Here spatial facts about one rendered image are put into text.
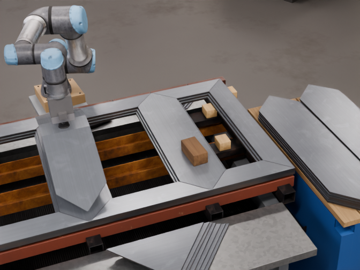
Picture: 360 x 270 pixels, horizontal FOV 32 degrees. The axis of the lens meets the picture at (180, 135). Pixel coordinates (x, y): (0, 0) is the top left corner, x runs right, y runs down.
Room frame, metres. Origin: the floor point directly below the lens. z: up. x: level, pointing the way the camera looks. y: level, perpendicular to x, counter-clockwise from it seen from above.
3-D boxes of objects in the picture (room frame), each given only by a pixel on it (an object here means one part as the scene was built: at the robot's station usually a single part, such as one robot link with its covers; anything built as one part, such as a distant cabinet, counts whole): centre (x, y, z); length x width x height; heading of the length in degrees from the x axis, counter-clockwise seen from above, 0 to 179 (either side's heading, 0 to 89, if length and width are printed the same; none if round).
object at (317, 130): (2.01, -0.62, 0.82); 0.80 x 0.40 x 0.06; 17
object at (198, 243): (1.49, 0.03, 0.77); 0.45 x 0.20 x 0.04; 107
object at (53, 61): (1.94, 0.43, 1.26); 0.09 x 0.08 x 0.11; 1
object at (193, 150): (1.93, -0.05, 0.87); 0.12 x 0.06 x 0.05; 22
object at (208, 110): (2.33, -0.14, 0.79); 0.06 x 0.05 x 0.04; 17
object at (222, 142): (2.08, -0.17, 0.79); 0.06 x 0.05 x 0.04; 17
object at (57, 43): (2.04, 0.45, 1.26); 0.11 x 0.11 x 0.08; 1
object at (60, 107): (1.93, 0.43, 1.10); 0.10 x 0.09 x 0.16; 16
